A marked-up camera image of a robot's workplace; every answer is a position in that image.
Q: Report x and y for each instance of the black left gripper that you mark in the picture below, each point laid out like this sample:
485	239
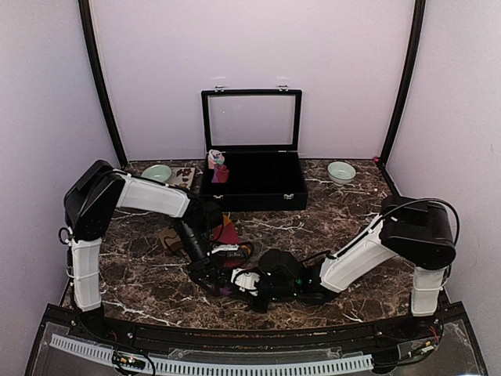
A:
207	267

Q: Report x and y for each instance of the black left corner post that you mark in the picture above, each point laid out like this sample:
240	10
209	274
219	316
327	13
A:
99	80

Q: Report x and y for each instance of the pink white rolled sock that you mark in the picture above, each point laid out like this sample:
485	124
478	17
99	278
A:
215	158

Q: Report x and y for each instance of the black corner post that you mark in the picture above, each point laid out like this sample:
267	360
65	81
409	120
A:
405	81
99	80

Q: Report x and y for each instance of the green ceramic bowl on plate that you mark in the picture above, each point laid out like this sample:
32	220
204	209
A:
160	173

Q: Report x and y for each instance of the brown sock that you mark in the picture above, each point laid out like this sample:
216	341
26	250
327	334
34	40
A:
171	242

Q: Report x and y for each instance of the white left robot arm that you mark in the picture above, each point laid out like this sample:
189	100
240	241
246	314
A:
89	208

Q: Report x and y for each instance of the black compartment storage box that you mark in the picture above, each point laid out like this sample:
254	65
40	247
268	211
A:
256	131

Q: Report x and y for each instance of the green bowl at right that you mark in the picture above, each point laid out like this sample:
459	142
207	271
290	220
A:
341	173

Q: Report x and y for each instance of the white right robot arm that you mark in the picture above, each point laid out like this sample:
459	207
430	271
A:
417	230

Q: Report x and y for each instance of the white perforated front rail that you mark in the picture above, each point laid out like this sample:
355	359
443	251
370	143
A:
192	362

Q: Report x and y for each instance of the magenta purple rolled sock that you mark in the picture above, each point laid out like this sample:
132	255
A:
221	174

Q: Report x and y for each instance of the magenta striped sock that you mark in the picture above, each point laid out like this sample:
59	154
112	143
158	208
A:
228	235

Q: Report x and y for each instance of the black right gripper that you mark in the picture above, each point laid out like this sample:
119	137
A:
260	307

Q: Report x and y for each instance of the black right corner post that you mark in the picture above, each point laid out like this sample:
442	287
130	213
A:
405	81

